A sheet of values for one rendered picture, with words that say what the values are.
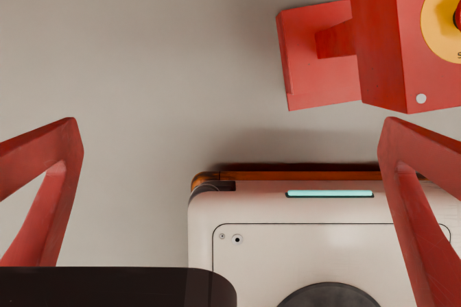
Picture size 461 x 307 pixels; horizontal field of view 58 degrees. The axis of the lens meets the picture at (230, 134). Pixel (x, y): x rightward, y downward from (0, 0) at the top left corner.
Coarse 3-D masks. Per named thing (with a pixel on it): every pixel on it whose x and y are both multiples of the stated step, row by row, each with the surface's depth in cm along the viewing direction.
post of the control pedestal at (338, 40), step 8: (344, 24) 72; (352, 24) 67; (320, 32) 90; (328, 32) 84; (336, 32) 78; (344, 32) 72; (352, 32) 68; (320, 40) 92; (328, 40) 85; (336, 40) 79; (344, 40) 73; (352, 40) 69; (320, 48) 93; (328, 48) 86; (336, 48) 80; (344, 48) 74; (352, 48) 70; (320, 56) 94; (328, 56) 87; (336, 56) 81
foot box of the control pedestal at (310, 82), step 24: (288, 24) 97; (312, 24) 97; (336, 24) 97; (288, 48) 98; (312, 48) 98; (288, 72) 100; (312, 72) 99; (336, 72) 99; (288, 96) 110; (312, 96) 110; (336, 96) 110; (360, 96) 110
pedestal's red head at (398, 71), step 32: (352, 0) 43; (384, 0) 35; (416, 0) 33; (384, 32) 36; (416, 32) 33; (384, 64) 37; (416, 64) 33; (448, 64) 33; (384, 96) 38; (416, 96) 34; (448, 96) 34
